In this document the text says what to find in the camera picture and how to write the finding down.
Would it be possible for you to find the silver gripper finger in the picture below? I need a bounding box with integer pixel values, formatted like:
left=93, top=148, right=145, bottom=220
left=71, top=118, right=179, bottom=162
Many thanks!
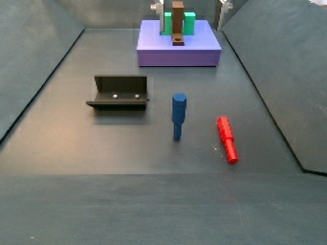
left=151, top=0, right=164, bottom=33
left=217, top=0, right=233, bottom=30

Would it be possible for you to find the blue peg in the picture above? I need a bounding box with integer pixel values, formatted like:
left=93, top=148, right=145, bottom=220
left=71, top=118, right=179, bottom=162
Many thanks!
left=172, top=93, right=187, bottom=141

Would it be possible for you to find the purple base board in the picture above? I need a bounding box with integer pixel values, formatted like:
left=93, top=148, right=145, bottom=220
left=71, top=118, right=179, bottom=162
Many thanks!
left=136, top=20, right=223, bottom=67

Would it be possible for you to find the brown L-shaped socket piece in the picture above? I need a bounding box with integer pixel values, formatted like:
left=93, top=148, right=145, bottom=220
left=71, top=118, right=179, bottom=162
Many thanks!
left=171, top=1, right=184, bottom=46

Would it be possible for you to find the green block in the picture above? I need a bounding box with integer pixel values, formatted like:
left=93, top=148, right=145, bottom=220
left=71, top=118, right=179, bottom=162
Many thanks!
left=161, top=11, right=196, bottom=35

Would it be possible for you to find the red peg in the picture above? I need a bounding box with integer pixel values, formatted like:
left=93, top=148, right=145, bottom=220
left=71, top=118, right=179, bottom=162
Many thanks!
left=216, top=116, right=239, bottom=164

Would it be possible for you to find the black angle bracket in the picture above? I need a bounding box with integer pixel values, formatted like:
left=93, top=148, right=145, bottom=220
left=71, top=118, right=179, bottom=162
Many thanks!
left=85, top=75, right=148, bottom=108

